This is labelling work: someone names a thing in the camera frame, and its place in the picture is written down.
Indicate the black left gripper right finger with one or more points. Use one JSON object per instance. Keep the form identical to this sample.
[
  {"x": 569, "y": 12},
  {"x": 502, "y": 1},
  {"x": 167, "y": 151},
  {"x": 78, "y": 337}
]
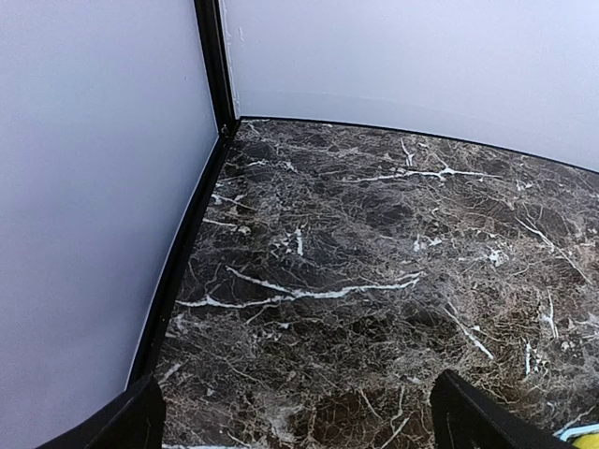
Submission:
[{"x": 464, "y": 417}]

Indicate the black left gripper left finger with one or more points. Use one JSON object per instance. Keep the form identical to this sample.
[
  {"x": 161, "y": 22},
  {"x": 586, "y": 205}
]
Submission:
[{"x": 133, "y": 420}]

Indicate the light blue plastic basket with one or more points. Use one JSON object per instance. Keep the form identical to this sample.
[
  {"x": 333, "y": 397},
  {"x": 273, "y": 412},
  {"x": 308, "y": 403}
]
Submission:
[{"x": 572, "y": 433}]

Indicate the yellow toy pepper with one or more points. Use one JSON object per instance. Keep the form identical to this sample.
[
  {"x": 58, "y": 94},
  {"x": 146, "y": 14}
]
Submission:
[{"x": 589, "y": 441}]

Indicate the black enclosure frame post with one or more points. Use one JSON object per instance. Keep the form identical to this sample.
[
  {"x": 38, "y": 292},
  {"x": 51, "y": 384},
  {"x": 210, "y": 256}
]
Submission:
[{"x": 212, "y": 41}]

